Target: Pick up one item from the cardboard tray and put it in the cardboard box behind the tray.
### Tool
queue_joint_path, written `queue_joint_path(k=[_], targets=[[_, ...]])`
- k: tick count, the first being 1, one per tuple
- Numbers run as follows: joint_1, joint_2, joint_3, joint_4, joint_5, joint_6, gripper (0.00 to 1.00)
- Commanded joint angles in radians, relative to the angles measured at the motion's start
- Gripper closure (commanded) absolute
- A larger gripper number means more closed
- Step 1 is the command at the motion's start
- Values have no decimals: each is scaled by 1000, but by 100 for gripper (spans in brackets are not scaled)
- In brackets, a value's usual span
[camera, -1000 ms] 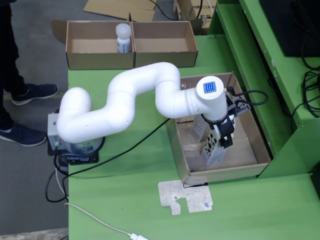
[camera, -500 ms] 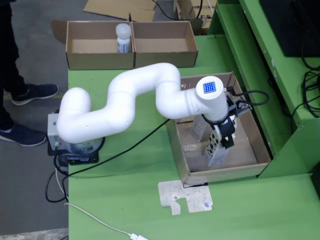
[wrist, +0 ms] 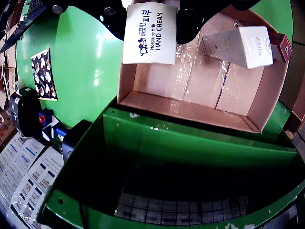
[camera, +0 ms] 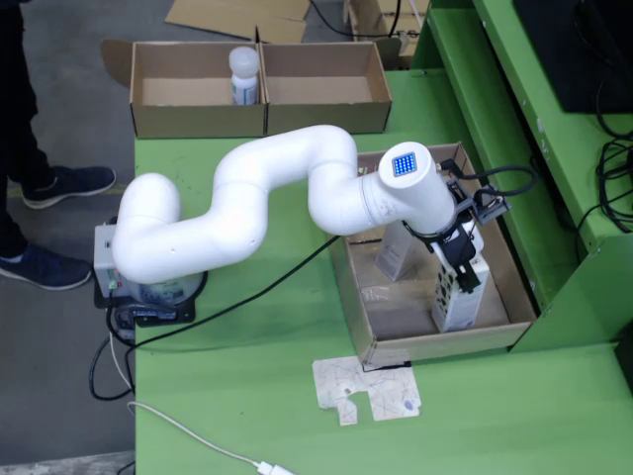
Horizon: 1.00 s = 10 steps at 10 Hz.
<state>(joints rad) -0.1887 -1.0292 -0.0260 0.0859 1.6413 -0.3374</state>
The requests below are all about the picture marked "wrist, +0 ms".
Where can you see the printed product sheet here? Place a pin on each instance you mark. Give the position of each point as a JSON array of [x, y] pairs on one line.
[[16, 162], [40, 181]]

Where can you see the white hand cream box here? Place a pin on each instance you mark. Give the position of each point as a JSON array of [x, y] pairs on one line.
[[133, 28]]

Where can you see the shallow cardboard tray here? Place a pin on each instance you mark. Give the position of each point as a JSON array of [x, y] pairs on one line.
[[190, 112]]

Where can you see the black floral print card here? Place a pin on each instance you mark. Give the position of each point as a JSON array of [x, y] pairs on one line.
[[44, 74]]

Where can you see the blue red small gadget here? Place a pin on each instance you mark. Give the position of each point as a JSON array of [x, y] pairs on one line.
[[45, 117]]

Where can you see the red print cardboard box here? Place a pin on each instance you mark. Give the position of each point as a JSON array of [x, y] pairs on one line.
[[4, 128]]

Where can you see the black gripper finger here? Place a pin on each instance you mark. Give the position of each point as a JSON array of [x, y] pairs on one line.
[[95, 9], [190, 23]]

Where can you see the dark red small box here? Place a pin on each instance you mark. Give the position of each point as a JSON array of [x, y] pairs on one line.
[[286, 50]]

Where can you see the black curved device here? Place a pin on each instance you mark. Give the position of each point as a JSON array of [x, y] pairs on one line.
[[74, 140]]

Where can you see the white blue small device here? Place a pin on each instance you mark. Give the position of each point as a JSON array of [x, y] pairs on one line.
[[54, 131]]

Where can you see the tall white cosmetic box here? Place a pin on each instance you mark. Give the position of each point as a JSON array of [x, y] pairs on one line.
[[252, 52]]

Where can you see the green metal shelf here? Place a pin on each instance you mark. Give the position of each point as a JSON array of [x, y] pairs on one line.
[[190, 152]]

